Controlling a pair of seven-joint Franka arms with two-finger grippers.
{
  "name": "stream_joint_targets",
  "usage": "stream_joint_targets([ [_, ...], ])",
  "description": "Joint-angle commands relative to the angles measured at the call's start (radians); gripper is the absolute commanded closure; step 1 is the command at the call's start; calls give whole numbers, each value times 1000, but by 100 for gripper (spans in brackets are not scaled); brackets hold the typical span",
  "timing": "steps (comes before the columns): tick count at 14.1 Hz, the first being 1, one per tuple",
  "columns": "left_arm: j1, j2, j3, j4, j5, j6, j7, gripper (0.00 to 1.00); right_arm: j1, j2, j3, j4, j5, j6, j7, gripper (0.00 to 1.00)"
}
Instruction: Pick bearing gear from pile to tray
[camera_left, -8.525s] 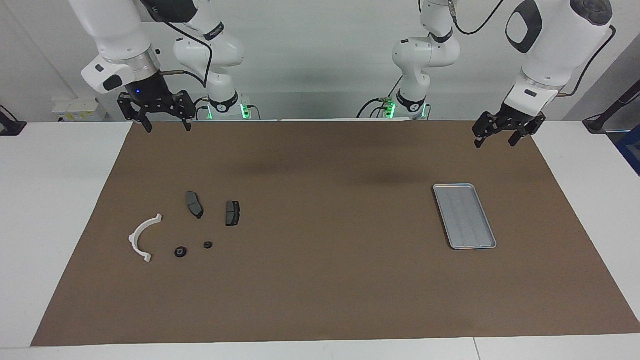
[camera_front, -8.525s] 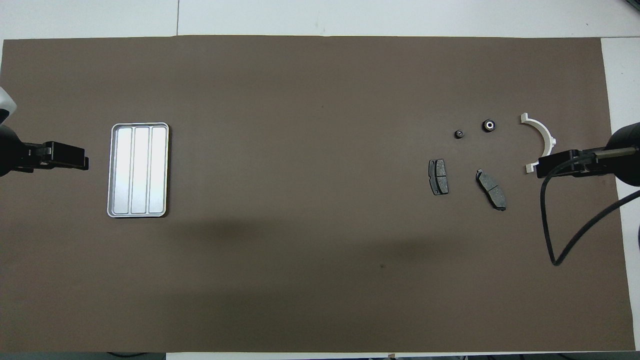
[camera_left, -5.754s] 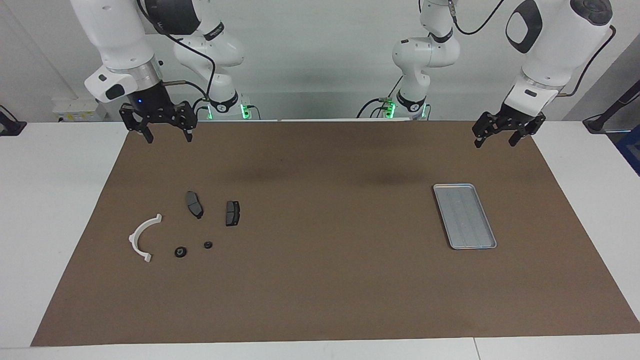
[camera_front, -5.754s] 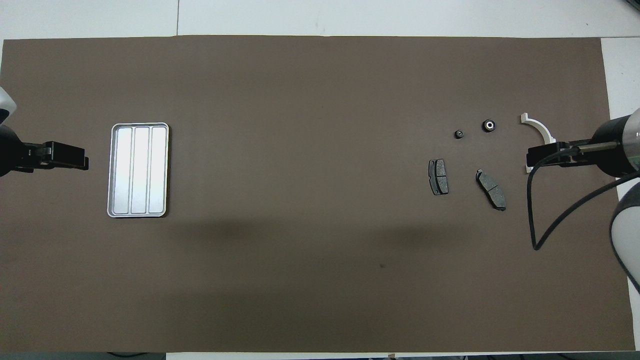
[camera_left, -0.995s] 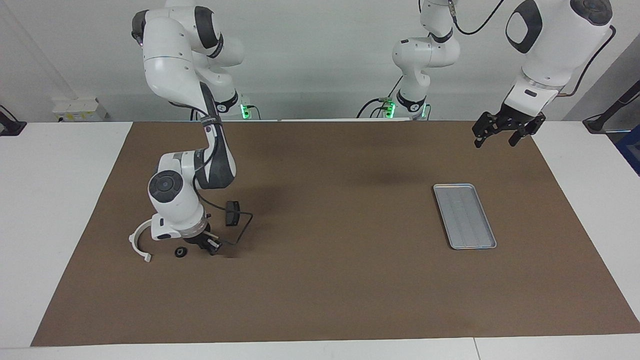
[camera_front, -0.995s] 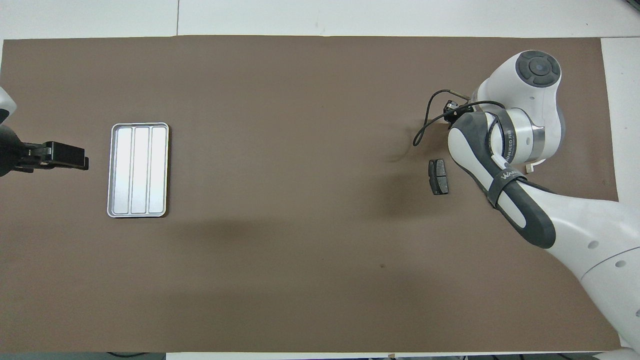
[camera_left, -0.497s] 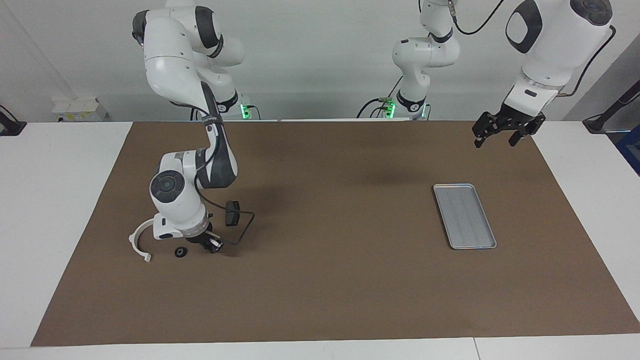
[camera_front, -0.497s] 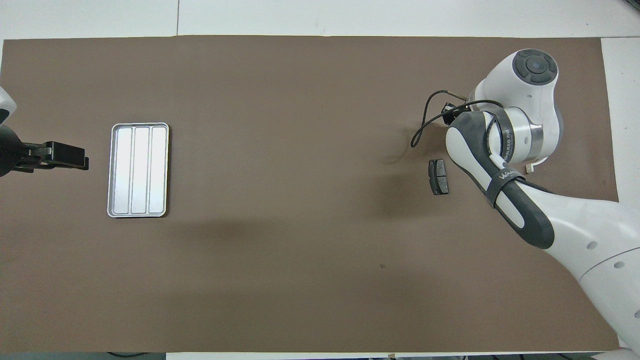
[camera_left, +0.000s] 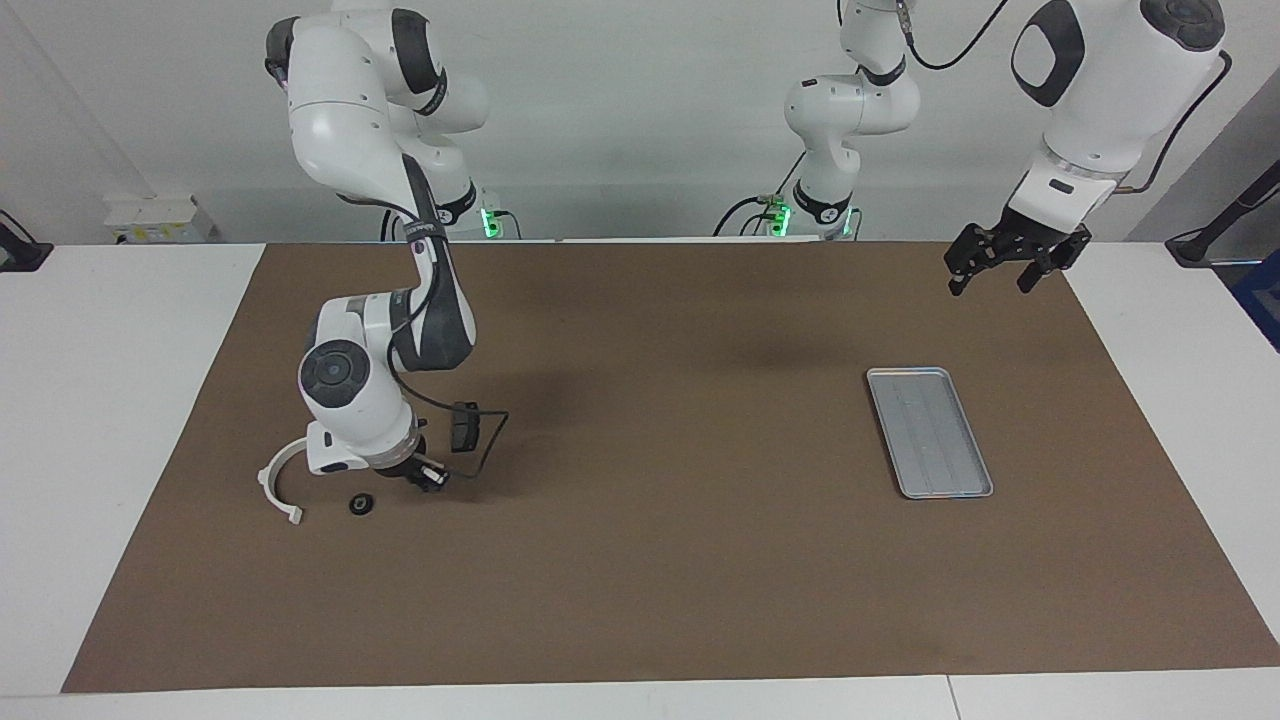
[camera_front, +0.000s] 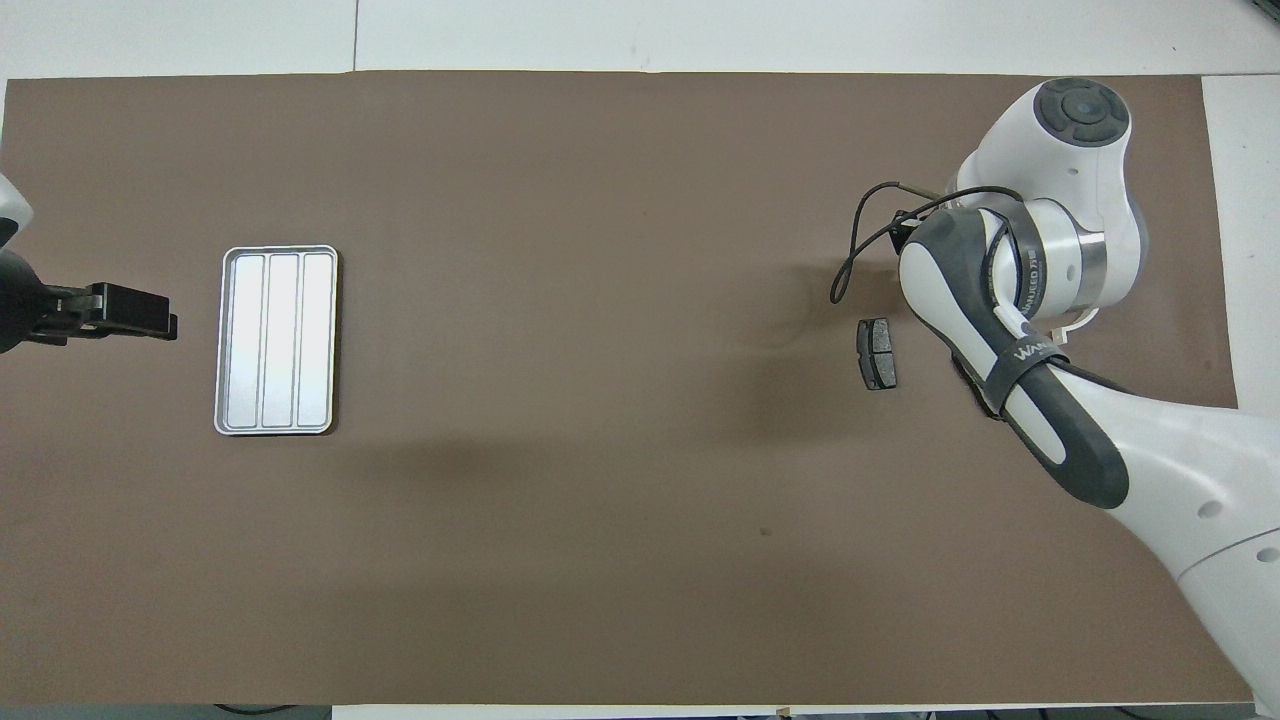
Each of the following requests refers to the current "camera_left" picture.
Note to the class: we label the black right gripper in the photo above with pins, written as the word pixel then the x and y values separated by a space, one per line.
pixel 410 467

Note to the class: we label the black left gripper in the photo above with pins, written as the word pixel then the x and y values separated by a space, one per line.
pixel 1020 245

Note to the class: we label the large black bearing gear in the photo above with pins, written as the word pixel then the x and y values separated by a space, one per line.
pixel 356 499

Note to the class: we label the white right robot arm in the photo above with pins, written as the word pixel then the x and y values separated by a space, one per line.
pixel 350 400

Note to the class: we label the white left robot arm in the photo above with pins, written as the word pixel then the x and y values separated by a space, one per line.
pixel 1110 100

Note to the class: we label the silver metal tray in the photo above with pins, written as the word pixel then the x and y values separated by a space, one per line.
pixel 930 435

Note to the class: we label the dark rectangular brake pad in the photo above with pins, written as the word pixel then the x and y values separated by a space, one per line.
pixel 462 430

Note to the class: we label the brown table mat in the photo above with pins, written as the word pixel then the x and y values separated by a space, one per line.
pixel 650 560

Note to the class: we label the black slanted stand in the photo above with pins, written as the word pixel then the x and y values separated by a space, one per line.
pixel 1225 215

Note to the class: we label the blue box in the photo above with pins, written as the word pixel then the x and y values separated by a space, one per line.
pixel 1262 300

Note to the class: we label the white power box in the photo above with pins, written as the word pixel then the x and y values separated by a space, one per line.
pixel 160 220

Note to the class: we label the black stand foot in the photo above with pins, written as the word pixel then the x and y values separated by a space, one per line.
pixel 20 255

